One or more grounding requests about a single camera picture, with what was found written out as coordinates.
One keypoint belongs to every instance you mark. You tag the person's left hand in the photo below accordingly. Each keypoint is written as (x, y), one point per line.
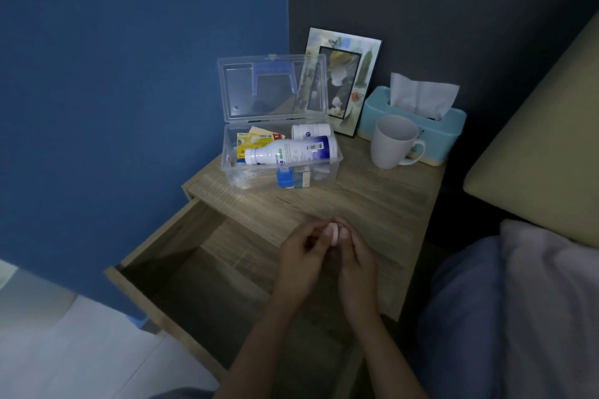
(297, 267)

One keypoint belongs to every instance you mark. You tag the person's right hand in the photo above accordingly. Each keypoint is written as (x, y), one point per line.
(358, 277)

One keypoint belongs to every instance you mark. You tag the person's left fingers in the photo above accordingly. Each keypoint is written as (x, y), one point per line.
(318, 237)

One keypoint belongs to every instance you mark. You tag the person's right fingers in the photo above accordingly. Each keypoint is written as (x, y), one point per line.
(353, 239)

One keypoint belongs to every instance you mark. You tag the small white container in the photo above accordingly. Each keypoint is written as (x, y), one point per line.
(334, 233)

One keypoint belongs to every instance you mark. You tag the person's left forearm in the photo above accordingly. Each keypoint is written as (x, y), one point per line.
(262, 347)

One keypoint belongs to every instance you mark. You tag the person's right forearm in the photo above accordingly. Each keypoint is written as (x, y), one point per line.
(383, 361)

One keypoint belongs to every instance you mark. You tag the wooden nightstand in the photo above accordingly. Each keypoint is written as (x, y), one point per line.
(369, 207)

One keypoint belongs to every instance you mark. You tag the small blue white box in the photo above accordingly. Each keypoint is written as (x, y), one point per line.
(292, 177)

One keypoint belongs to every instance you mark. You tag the large white blue-label bottle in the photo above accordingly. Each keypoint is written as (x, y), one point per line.
(290, 151)

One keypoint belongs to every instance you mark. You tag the white mug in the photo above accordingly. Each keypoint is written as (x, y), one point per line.
(391, 144)

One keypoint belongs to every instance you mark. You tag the small white bottle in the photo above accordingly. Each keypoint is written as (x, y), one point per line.
(311, 131)

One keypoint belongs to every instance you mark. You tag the yellow medicine packet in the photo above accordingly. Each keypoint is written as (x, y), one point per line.
(248, 144)

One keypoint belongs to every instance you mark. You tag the orange medicine packet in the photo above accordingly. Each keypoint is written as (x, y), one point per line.
(266, 132)

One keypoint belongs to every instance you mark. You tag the wooden drawer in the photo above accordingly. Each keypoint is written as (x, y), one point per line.
(201, 272)

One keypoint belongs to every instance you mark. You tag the blue bedsheet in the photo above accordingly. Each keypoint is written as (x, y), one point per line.
(458, 324)

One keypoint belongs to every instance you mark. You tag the light blue tissue box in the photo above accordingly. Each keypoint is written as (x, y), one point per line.
(442, 137)

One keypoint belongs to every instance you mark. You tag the clear plastic storage box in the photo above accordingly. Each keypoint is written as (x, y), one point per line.
(276, 90)

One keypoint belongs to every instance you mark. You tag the white tissue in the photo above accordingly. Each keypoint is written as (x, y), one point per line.
(421, 94)

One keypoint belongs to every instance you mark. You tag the beige padded headboard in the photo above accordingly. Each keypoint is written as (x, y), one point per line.
(538, 151)

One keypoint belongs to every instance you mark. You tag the white blanket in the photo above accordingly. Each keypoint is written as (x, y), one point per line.
(552, 310)

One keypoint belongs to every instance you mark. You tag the white picture frame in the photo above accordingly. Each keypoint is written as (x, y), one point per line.
(362, 80)

